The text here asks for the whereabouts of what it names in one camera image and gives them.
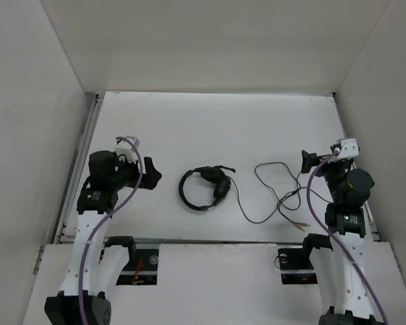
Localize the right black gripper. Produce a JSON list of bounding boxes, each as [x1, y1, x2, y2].
[[301, 148, 351, 202]]

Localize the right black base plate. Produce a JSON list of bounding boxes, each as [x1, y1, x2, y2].
[[277, 246, 317, 285]]

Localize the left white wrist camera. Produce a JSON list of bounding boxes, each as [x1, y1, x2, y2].
[[114, 136, 140, 163]]

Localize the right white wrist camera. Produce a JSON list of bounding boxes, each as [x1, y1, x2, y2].
[[331, 138, 359, 161]]

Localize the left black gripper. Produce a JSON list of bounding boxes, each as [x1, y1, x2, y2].
[[110, 150, 160, 190]]

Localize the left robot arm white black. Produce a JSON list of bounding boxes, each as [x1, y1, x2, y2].
[[44, 149, 162, 324]]

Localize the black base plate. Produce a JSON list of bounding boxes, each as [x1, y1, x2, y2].
[[277, 246, 317, 285], [116, 243, 160, 286]]

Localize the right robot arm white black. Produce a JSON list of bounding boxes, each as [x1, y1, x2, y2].
[[300, 147, 388, 324]]

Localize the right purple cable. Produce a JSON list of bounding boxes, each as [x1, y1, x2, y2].
[[307, 150, 390, 325]]

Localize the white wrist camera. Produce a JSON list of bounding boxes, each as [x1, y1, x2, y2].
[[331, 138, 359, 161], [114, 136, 140, 163]]

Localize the black headphones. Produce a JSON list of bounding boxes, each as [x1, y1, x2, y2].
[[178, 165, 236, 213]]

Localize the front aluminium rail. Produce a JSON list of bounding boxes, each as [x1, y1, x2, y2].
[[47, 236, 302, 246]]

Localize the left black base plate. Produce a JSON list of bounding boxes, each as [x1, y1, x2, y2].
[[116, 243, 160, 286]]

